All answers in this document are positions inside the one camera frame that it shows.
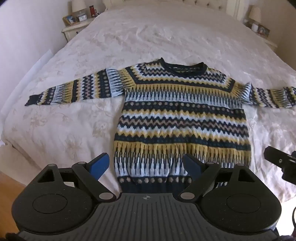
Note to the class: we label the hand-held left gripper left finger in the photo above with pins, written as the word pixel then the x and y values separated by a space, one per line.
pixel 100 165

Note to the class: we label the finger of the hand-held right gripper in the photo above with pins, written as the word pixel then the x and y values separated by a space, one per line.
pixel 278 160

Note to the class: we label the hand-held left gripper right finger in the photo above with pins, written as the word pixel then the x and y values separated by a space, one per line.
pixel 193 165

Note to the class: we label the navy yellow patterned knit sweater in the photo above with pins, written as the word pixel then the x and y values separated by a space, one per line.
pixel 180 115

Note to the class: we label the cream wooden nightstand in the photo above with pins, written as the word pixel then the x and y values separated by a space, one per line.
pixel 71 30
pixel 269 41

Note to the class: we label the bed with white floral bedspread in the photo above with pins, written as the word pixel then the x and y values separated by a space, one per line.
pixel 161 34

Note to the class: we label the white mug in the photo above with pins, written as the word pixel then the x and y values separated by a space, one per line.
pixel 254 27

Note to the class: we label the white table lamp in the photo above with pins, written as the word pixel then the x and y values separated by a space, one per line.
pixel 78 5
pixel 254 14

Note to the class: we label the small white alarm clock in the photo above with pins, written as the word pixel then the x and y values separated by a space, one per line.
pixel 81 17

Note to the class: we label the small red box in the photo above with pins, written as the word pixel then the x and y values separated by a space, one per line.
pixel 93 11

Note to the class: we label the cream tufted headboard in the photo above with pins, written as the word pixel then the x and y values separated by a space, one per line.
pixel 222 5

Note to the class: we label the wooden photo frame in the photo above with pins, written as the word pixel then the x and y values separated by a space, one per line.
pixel 69 20
pixel 263 30

